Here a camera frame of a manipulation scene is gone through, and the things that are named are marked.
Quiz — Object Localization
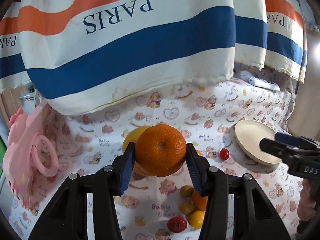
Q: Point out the cream round plate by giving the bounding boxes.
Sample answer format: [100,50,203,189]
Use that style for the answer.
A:
[234,120,281,166]

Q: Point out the large yellow-orange grapefruit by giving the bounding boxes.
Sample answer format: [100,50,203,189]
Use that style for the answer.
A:
[122,126,148,177]

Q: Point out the red cherry tomato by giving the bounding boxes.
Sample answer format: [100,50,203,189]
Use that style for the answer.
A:
[219,148,230,161]

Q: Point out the right human hand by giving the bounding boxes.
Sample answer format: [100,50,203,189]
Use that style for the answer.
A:
[297,179,316,221]

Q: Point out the dark red round fruit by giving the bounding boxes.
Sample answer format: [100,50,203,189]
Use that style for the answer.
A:
[167,217,188,233]

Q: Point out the striped Paris blanket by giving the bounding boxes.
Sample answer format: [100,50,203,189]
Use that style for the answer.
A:
[1,0,307,115]

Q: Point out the yellow-orange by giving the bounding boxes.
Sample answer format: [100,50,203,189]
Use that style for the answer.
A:
[187,210,205,229]

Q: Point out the brown longan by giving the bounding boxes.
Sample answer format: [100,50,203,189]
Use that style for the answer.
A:
[178,202,195,216]
[180,185,194,198]

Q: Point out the pink tablet case with ring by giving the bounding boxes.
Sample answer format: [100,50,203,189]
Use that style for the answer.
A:
[2,100,59,209]

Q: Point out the wooden headboard panel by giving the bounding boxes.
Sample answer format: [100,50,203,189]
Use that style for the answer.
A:
[287,30,320,139]

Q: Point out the baby bear printed bedsheet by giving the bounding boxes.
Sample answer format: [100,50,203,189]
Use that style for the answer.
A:
[10,62,304,240]

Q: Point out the orange mandarin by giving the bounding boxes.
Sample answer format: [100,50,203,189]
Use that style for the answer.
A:
[135,124,187,177]
[191,191,208,211]

